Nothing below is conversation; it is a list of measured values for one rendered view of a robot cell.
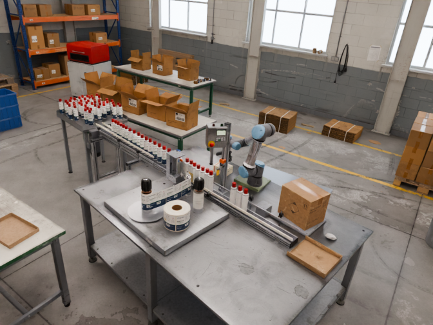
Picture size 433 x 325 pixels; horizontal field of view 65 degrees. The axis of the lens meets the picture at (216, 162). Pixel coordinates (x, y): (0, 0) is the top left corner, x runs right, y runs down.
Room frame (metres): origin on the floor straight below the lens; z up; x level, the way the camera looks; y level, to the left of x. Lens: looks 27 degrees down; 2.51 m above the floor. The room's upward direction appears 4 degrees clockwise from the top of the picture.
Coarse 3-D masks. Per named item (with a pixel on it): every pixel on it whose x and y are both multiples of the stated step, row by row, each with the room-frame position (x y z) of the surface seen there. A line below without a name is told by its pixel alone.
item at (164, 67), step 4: (152, 56) 7.25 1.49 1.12; (156, 56) 7.35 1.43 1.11; (164, 56) 7.43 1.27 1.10; (168, 56) 7.38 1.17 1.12; (172, 56) 7.32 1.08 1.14; (152, 60) 7.19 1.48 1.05; (156, 60) 7.07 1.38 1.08; (160, 60) 7.43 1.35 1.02; (164, 60) 7.06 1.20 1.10; (168, 60) 7.14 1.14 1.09; (172, 60) 7.24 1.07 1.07; (152, 64) 7.24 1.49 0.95; (156, 64) 7.16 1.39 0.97; (160, 64) 7.09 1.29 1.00; (164, 64) 7.06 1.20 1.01; (168, 64) 7.15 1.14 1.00; (172, 64) 7.25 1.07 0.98; (152, 68) 7.24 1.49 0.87; (156, 68) 7.16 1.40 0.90; (160, 68) 7.08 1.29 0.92; (164, 68) 7.06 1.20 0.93; (168, 68) 7.14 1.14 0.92; (172, 68) 7.25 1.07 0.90; (156, 72) 7.16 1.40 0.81; (160, 72) 7.09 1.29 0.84; (164, 72) 7.06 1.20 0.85; (168, 72) 7.15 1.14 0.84; (172, 72) 7.25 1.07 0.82
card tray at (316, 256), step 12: (312, 240) 2.04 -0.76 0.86; (288, 252) 1.88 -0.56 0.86; (300, 252) 1.92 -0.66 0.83; (312, 252) 1.93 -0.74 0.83; (324, 252) 1.94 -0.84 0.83; (336, 252) 1.91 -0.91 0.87; (312, 264) 1.80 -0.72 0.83; (324, 264) 1.81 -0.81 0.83; (336, 264) 1.82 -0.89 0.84; (324, 276) 1.69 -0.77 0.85
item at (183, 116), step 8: (176, 104) 4.54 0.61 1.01; (184, 104) 4.53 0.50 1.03; (192, 104) 4.24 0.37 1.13; (168, 112) 4.32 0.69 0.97; (176, 112) 4.27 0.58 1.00; (184, 112) 4.19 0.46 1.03; (192, 112) 4.29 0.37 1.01; (168, 120) 4.32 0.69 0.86; (176, 120) 4.27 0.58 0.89; (184, 120) 4.20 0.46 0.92; (192, 120) 4.30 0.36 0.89; (184, 128) 4.20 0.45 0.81
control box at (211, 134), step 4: (208, 124) 2.68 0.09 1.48; (212, 124) 2.69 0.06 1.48; (216, 124) 2.69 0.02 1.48; (208, 128) 2.62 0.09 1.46; (212, 128) 2.62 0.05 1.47; (216, 128) 2.63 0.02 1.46; (220, 128) 2.64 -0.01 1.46; (224, 128) 2.65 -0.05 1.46; (208, 132) 2.62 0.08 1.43; (212, 132) 2.62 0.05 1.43; (208, 136) 2.62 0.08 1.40; (212, 136) 2.63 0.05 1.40; (216, 136) 2.63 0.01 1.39; (220, 136) 2.64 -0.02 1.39; (224, 136) 2.65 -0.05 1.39; (208, 140) 2.62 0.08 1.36; (212, 140) 2.63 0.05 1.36; (208, 144) 2.62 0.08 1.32; (216, 144) 2.64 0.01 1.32; (220, 144) 2.64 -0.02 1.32; (224, 144) 2.65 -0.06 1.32
